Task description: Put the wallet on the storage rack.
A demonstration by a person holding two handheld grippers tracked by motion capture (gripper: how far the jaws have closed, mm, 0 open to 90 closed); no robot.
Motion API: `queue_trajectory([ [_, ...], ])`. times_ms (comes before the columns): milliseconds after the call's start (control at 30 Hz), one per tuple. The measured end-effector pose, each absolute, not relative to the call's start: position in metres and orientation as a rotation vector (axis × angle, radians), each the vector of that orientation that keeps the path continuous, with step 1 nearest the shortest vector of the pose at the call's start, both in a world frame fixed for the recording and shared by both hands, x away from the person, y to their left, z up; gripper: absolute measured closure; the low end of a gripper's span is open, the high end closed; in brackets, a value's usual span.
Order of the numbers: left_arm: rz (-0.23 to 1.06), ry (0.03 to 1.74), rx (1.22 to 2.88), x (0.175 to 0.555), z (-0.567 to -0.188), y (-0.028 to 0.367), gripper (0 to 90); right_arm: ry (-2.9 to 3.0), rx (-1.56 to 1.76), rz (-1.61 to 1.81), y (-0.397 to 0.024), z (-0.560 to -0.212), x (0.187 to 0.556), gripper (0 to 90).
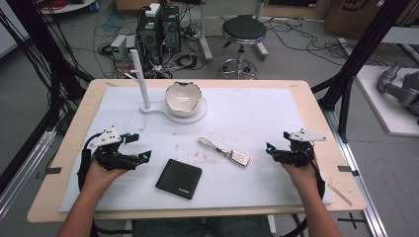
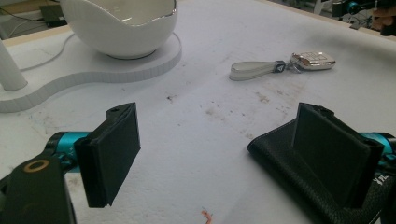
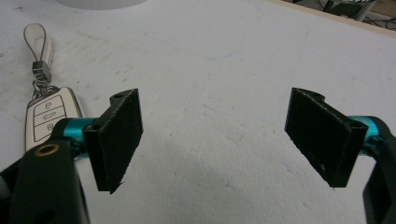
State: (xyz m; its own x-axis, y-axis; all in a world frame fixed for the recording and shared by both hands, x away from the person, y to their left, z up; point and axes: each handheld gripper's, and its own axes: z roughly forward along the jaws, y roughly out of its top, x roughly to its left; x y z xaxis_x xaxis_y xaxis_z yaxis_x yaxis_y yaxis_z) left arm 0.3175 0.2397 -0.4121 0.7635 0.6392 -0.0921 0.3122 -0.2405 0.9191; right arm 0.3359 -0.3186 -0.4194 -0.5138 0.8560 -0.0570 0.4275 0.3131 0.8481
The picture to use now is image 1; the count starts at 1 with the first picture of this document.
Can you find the black tape cross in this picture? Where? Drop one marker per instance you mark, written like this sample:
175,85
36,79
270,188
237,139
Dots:
352,220

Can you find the white box on computer tower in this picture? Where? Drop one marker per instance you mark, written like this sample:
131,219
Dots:
152,10

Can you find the white floor platform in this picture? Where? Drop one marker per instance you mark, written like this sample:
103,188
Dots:
378,105

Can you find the person's left hand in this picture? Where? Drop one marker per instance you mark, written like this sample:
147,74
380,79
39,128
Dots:
99,179

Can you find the brown cardboard box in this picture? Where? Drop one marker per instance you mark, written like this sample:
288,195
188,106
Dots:
349,19

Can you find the white foam mat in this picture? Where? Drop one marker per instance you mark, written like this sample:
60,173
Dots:
247,115

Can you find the black metal frame post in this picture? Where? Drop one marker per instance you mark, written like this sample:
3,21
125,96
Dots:
359,56

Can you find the white desk leg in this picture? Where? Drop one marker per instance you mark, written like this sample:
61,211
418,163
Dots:
205,36
261,49

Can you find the black tape strip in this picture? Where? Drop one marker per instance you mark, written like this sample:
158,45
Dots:
52,171
347,169

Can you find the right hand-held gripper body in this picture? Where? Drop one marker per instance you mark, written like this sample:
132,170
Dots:
301,153

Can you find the person's jeans legs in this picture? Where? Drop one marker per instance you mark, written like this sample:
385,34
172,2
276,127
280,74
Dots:
197,227

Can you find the white bowl with metallic rim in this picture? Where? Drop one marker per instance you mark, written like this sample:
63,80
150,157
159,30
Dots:
183,97

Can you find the white round table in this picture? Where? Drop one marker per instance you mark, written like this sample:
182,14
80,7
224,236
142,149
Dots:
66,7

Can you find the black computer tower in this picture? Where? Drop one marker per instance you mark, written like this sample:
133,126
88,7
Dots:
149,36
171,29

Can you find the black leather wallet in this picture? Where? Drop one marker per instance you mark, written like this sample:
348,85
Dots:
179,177

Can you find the aluminium rail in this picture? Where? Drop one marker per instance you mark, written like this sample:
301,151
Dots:
359,177
23,171

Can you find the white branch stand with base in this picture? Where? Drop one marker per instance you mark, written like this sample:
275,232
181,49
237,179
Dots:
144,85

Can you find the thin wooden stick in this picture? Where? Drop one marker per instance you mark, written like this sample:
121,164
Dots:
339,195

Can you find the grey power supply box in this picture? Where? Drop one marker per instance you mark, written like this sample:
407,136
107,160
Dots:
130,42
118,45

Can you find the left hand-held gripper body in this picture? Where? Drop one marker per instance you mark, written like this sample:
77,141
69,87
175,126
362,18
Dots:
107,138

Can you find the person's right hand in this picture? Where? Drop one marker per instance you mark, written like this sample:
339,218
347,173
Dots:
304,179

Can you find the black round stool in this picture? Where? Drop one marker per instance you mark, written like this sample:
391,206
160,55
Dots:
244,28

